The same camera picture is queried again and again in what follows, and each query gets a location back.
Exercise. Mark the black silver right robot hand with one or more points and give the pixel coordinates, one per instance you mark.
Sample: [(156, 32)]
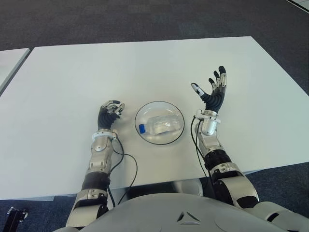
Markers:
[(214, 100)]

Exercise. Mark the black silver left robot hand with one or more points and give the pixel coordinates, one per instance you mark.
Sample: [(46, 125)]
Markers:
[(106, 118)]

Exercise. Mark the clear water bottle blue cap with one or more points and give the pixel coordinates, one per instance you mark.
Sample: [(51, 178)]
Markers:
[(161, 125)]

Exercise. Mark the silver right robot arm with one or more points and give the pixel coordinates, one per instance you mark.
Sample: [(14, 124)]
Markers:
[(217, 154)]

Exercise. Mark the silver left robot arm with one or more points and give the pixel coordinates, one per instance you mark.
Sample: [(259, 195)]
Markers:
[(99, 154)]

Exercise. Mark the white plate black rim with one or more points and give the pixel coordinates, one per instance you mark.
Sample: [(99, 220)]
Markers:
[(149, 111)]

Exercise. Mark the grey robot torso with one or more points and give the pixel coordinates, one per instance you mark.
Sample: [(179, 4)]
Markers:
[(169, 215)]

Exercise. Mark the black wheeled floor stand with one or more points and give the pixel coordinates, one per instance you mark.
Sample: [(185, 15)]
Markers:
[(14, 217)]

